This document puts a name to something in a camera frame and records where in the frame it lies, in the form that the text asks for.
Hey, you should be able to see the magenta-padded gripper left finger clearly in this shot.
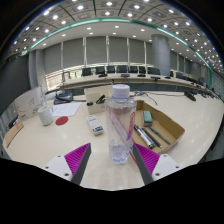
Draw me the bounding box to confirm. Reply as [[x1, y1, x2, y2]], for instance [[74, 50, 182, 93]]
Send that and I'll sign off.
[[42, 142, 92, 186]]

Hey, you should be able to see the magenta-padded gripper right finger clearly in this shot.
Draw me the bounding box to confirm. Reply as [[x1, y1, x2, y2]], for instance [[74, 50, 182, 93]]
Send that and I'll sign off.
[[130, 143, 184, 186]]

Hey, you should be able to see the clear plastic water bottle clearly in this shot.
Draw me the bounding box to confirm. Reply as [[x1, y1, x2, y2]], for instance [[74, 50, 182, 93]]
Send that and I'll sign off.
[[105, 83, 138, 165]]

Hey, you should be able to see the black pen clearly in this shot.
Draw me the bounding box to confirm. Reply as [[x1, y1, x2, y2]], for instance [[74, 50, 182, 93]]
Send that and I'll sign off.
[[148, 125, 172, 146], [141, 126, 163, 149]]

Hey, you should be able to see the silver black marker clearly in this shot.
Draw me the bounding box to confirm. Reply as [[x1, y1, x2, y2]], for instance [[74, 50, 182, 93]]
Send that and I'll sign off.
[[133, 124, 156, 150]]

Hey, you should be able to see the white remote control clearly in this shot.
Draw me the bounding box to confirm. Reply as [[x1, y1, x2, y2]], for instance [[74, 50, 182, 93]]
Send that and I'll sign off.
[[86, 114, 104, 137]]

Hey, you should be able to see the green whiteboard eraser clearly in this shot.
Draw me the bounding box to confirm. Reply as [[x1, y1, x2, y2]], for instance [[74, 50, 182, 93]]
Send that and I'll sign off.
[[142, 110, 154, 128]]

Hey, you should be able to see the flat round red coaster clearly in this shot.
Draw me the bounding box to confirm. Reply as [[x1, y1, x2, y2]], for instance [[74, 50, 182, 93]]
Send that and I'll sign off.
[[54, 115, 70, 127]]

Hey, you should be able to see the open brown cardboard box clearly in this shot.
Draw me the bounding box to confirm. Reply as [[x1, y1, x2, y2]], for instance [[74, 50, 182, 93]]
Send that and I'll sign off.
[[131, 99, 186, 155]]

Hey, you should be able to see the white paper sheet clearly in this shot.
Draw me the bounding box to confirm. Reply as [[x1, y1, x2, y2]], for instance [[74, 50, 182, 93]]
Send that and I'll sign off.
[[51, 101, 83, 118]]

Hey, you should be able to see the beige desk organizer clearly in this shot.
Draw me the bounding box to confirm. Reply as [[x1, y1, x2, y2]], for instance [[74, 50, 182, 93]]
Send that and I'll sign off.
[[83, 85, 114, 115]]

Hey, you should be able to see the white ceramic mug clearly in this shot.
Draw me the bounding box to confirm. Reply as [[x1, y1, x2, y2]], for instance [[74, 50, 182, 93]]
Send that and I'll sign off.
[[37, 105, 54, 127]]

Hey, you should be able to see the black desk device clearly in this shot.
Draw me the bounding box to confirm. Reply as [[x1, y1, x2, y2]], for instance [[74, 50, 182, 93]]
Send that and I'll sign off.
[[53, 92, 74, 106]]

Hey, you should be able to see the flat brown cardboard piece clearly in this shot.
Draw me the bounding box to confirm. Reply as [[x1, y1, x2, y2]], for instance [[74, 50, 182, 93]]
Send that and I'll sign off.
[[2, 121, 25, 149]]

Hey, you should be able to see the white printed paper carton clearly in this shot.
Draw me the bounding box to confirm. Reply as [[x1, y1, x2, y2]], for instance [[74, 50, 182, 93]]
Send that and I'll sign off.
[[13, 85, 48, 122]]

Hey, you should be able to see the black tabletop microphone base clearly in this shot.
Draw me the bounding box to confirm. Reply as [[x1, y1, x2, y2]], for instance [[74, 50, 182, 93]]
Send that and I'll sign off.
[[184, 91, 198, 102]]

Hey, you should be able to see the row of black office chairs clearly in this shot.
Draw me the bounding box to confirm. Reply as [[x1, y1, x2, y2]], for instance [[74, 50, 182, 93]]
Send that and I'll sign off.
[[81, 65, 178, 79]]

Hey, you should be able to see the group of ceiling lights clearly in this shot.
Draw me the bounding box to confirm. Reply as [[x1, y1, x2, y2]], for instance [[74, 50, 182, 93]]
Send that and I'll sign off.
[[13, 1, 224, 73]]

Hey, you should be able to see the thin grey cable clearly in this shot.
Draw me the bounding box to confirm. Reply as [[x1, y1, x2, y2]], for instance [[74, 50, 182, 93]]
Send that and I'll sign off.
[[134, 91, 159, 106]]

